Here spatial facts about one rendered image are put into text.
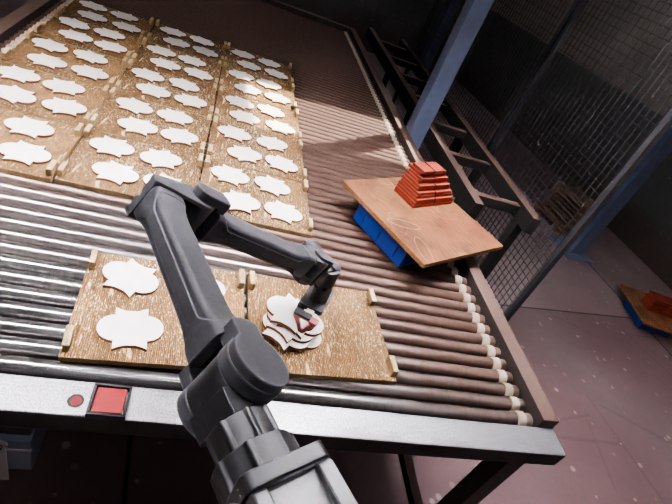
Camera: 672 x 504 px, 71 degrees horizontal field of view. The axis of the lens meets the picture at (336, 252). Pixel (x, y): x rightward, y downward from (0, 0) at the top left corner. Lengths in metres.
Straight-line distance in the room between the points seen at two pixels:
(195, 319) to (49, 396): 0.63
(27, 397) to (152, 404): 0.24
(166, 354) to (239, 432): 0.74
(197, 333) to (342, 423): 0.72
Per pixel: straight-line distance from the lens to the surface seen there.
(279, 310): 1.30
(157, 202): 0.75
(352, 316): 1.46
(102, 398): 1.15
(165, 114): 2.17
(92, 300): 1.31
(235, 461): 0.47
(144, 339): 1.22
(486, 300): 1.84
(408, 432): 1.32
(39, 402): 1.17
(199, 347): 0.57
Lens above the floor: 1.89
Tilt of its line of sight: 35 degrees down
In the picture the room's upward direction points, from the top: 25 degrees clockwise
